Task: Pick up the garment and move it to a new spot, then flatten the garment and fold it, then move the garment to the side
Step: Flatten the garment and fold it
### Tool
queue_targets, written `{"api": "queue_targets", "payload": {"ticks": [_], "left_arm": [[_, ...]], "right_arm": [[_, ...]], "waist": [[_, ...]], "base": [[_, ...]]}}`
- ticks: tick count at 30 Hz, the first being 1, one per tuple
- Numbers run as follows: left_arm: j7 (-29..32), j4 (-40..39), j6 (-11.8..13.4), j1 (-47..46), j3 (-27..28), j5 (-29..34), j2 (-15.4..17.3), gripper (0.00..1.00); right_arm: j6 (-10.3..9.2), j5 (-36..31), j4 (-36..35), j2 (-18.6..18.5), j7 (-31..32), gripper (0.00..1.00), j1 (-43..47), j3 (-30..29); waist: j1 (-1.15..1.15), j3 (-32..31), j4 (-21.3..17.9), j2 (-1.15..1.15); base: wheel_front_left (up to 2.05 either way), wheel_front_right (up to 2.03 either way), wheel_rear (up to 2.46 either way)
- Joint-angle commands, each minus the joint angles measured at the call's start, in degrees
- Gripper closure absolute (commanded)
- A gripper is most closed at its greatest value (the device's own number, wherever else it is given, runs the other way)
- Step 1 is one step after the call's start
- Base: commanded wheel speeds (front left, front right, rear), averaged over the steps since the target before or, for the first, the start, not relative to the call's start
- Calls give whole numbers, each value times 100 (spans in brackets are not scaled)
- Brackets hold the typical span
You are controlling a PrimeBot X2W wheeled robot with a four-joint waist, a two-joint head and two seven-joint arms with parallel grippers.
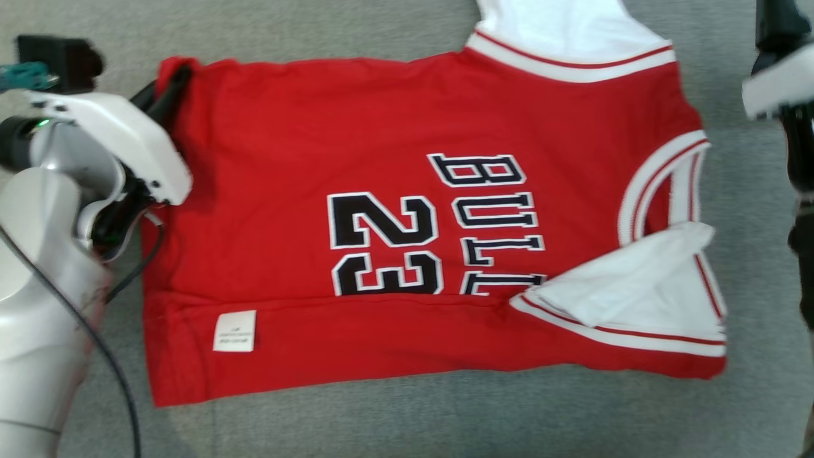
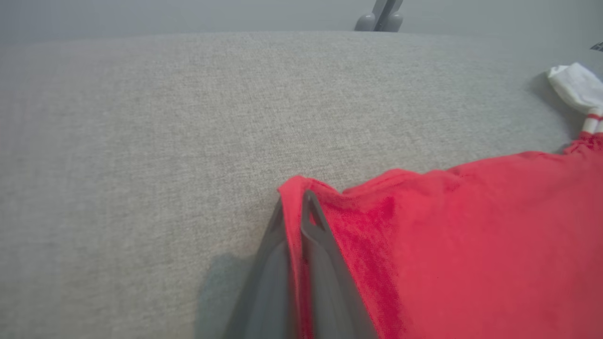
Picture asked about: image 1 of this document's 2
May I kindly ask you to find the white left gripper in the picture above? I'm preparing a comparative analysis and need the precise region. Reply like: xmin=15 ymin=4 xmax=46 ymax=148
xmin=22 ymin=66 xmax=193 ymax=205

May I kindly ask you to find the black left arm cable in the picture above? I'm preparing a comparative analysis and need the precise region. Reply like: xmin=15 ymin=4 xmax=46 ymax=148
xmin=0 ymin=228 xmax=142 ymax=458

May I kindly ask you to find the red white number jersey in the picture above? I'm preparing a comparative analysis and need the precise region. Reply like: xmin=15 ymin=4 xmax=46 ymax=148
xmin=141 ymin=0 xmax=729 ymax=408

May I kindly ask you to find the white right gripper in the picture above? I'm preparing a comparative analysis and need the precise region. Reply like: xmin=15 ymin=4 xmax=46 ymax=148
xmin=741 ymin=0 xmax=814 ymax=121

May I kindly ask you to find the teal left camera connector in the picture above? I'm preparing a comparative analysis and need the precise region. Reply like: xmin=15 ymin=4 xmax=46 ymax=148
xmin=0 ymin=62 xmax=53 ymax=92

